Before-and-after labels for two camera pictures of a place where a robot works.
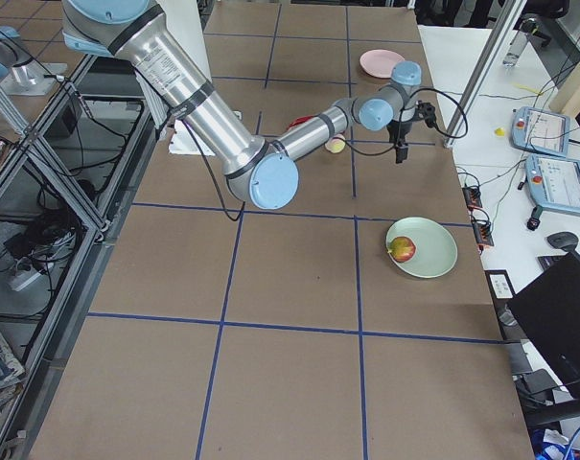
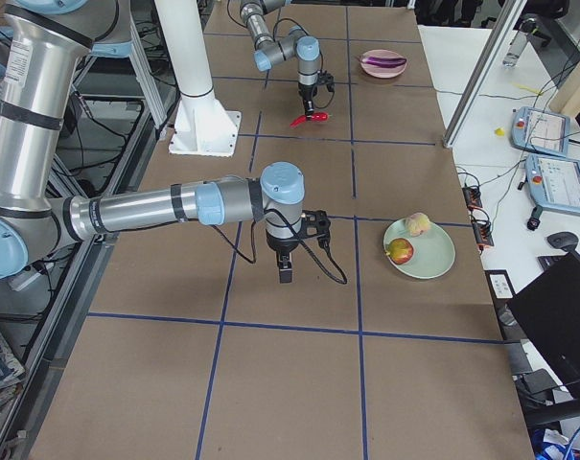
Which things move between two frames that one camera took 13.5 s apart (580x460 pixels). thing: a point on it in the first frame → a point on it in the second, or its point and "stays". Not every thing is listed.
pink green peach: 336,144 → 417,224
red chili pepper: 301,120 stays
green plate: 435,247 stays
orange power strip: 482,228 stays
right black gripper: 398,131 → 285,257
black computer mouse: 564,240 stays
